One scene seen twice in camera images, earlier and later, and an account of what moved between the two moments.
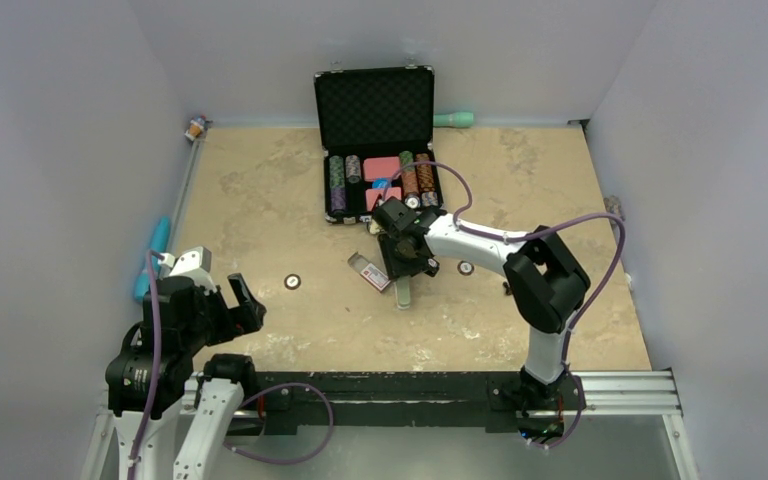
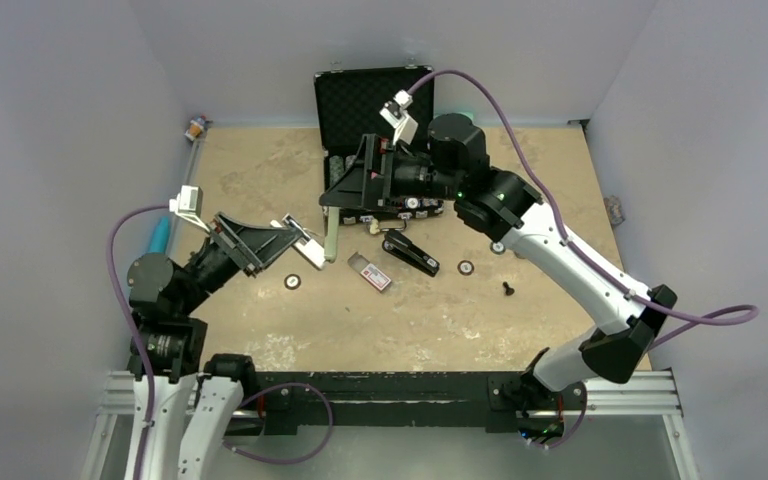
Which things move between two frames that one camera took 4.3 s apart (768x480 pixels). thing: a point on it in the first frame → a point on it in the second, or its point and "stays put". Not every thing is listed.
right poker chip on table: [465, 268] stays put
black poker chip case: [376, 126] stays put
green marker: [403, 292] → [331, 239]
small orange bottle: [196, 127] stays put
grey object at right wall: [612, 205] stays put
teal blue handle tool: [158, 243] stays put
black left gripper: [238, 319] → [254, 246]
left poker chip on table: [292, 281] stays put
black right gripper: [395, 267] → [357, 188]
